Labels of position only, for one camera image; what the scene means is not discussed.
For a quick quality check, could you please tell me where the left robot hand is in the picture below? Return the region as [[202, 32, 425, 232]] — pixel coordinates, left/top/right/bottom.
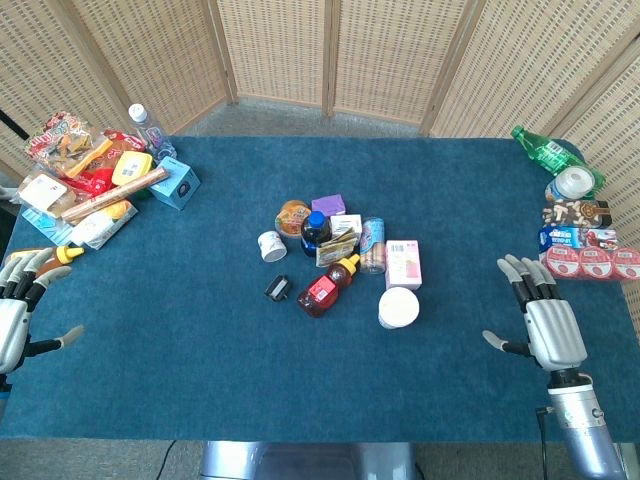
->
[[0, 247, 86, 376]]

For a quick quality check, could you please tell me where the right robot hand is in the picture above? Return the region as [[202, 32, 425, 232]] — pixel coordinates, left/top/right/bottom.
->
[[482, 253, 589, 374]]

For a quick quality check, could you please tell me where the white paper cup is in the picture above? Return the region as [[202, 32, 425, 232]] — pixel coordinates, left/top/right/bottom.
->
[[377, 286, 421, 331]]

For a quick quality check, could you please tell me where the brown squeeze bottle yellow cap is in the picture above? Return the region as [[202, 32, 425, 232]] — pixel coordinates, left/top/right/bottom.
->
[[9, 244, 86, 279]]

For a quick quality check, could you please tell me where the blue and red carton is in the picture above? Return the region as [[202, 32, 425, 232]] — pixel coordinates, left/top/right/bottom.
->
[[537, 225, 619, 251]]

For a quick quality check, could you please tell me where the light blue striped packet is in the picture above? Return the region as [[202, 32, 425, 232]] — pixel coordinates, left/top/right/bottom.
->
[[21, 207, 76, 247]]

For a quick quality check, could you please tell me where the brown chocolate snack box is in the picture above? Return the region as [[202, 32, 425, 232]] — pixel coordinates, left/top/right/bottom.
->
[[541, 199, 614, 230]]

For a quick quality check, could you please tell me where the white and orange packet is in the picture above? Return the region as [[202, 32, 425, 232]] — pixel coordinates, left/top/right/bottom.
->
[[69, 199, 139, 251]]

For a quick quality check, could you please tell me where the packaged bread white label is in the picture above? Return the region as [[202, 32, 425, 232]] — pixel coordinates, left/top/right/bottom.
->
[[18, 172, 76, 220]]

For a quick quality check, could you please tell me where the jar with white lid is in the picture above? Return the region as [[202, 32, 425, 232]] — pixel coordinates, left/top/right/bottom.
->
[[544, 166, 596, 202]]

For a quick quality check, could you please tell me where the long brown biscuit pack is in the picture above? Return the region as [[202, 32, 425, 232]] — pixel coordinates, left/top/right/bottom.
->
[[60, 167, 169, 225]]

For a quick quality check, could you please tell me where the pink and white box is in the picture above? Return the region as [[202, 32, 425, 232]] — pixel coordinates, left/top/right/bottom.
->
[[384, 239, 423, 291]]

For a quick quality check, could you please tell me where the red snack bag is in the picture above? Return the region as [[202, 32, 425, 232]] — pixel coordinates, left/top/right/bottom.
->
[[62, 128, 149, 199]]

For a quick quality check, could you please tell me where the green soda bottle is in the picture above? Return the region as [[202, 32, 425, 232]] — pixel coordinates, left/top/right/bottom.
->
[[510, 125, 606, 194]]

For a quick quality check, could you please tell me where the colourful snack bag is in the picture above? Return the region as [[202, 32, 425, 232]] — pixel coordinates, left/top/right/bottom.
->
[[24, 110, 114, 179]]

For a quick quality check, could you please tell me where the blue table mat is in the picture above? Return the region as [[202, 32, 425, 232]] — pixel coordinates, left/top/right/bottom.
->
[[0, 135, 640, 444]]

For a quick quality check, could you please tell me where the yellow plastic container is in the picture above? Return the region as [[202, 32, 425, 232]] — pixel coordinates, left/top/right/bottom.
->
[[111, 150, 154, 187]]

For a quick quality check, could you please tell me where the light blue box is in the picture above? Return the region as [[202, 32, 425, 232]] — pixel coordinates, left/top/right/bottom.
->
[[148, 156, 202, 211]]

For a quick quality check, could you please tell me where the amber honey bottle red label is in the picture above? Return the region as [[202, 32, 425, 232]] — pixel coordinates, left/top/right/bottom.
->
[[296, 253, 362, 320]]

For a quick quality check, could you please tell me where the small white box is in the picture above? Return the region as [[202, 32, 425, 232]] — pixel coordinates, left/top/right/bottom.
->
[[329, 214, 364, 239]]

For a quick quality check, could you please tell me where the clear water bottle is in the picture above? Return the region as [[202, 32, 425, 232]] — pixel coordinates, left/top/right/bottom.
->
[[128, 103, 177, 161]]

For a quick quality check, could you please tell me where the purple box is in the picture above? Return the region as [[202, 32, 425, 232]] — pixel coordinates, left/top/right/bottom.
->
[[311, 194, 349, 218]]

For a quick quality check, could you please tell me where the dark drink bottle blue cap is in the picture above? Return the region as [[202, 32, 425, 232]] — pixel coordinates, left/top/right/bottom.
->
[[300, 210, 332, 258]]

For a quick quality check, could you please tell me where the small black clip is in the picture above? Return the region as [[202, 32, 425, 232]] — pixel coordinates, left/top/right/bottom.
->
[[264, 274, 293, 303]]

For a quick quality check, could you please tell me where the small white jar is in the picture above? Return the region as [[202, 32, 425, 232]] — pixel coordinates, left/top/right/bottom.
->
[[257, 230, 289, 264]]

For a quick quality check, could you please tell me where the silver robot torso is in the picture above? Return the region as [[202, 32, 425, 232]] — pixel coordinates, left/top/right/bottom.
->
[[199, 440, 419, 480]]

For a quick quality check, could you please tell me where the orange lid round container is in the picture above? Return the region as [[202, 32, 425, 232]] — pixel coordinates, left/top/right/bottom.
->
[[275, 199, 312, 237]]

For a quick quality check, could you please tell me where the woven bamboo folding screen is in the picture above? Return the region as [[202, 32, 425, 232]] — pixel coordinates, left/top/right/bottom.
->
[[0, 0, 640, 346]]

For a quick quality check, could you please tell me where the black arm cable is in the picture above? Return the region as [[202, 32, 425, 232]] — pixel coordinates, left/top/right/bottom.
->
[[534, 406, 554, 480]]

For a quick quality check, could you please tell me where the black floor cable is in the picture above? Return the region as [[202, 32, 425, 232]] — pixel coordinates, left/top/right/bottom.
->
[[148, 439, 180, 480]]

